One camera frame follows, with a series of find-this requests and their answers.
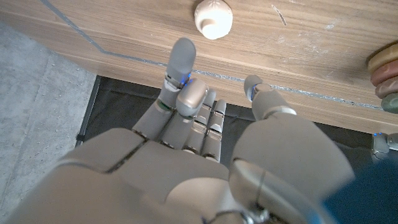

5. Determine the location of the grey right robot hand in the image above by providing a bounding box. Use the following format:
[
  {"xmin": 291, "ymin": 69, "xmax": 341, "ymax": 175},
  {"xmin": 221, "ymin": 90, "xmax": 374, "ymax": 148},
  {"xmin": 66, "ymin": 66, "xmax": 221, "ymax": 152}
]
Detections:
[{"xmin": 4, "ymin": 37, "xmax": 356, "ymax": 224}]

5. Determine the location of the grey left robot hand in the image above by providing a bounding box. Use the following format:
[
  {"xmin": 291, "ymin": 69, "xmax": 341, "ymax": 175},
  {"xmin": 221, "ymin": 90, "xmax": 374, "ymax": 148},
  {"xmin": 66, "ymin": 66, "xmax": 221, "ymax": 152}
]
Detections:
[{"xmin": 371, "ymin": 132, "xmax": 398, "ymax": 163}]

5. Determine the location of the sage green disc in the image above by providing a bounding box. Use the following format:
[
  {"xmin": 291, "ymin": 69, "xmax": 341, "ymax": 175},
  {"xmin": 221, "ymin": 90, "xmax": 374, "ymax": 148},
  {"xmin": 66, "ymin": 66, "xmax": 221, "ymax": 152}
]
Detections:
[{"xmin": 381, "ymin": 93, "xmax": 398, "ymax": 114}]

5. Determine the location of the dusty pink disc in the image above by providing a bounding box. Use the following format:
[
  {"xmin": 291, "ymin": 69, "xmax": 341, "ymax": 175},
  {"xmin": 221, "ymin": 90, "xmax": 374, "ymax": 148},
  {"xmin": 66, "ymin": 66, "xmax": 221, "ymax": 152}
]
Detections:
[{"xmin": 374, "ymin": 76, "xmax": 398, "ymax": 100}]

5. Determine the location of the coral red disc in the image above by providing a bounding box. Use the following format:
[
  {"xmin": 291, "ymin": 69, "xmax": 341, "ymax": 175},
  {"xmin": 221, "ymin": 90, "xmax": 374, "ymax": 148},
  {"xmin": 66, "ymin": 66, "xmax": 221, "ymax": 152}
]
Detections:
[{"xmin": 370, "ymin": 60, "xmax": 398, "ymax": 87}]

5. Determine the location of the small cream disc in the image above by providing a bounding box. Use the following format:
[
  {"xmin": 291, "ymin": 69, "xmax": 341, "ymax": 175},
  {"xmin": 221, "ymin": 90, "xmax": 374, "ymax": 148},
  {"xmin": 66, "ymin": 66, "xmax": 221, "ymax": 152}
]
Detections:
[{"xmin": 194, "ymin": 0, "xmax": 234, "ymax": 40}]

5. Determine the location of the blue right wrist connector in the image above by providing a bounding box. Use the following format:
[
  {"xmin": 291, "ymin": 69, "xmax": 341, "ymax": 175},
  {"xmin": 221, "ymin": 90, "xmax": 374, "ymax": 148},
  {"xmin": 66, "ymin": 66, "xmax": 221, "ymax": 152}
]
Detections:
[{"xmin": 323, "ymin": 158, "xmax": 398, "ymax": 224}]

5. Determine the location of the black backdrop curtain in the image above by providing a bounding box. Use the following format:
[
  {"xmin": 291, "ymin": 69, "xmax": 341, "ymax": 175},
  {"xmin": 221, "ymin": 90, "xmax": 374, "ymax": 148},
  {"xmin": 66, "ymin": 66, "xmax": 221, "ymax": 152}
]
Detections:
[{"xmin": 76, "ymin": 74, "xmax": 377, "ymax": 175}]

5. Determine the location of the large orange disc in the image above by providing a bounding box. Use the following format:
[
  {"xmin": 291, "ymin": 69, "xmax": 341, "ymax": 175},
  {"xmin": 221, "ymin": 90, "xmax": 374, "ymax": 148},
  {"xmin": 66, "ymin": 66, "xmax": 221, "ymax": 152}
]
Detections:
[{"xmin": 367, "ymin": 43, "xmax": 398, "ymax": 74}]

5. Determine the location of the black backdrop stand pole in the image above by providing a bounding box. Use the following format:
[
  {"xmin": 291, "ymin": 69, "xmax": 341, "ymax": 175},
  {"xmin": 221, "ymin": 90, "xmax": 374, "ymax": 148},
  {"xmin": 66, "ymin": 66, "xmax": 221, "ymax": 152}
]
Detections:
[{"xmin": 75, "ymin": 74, "xmax": 103, "ymax": 147}]

